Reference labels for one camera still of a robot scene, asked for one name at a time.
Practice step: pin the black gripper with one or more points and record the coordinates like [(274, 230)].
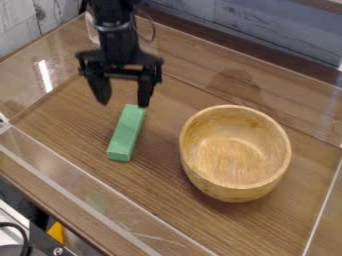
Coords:
[(119, 59)]

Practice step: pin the green rectangular block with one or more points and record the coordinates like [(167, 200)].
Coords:
[(121, 143)]

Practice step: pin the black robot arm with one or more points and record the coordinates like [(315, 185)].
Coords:
[(113, 13)]

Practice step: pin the brown wooden bowl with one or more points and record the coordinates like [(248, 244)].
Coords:
[(235, 152)]

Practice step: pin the yellow black device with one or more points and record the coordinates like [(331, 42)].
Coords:
[(54, 231)]

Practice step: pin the clear acrylic corner bracket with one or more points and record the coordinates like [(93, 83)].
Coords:
[(90, 30)]

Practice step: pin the clear acrylic tray wall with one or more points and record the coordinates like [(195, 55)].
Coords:
[(107, 219)]

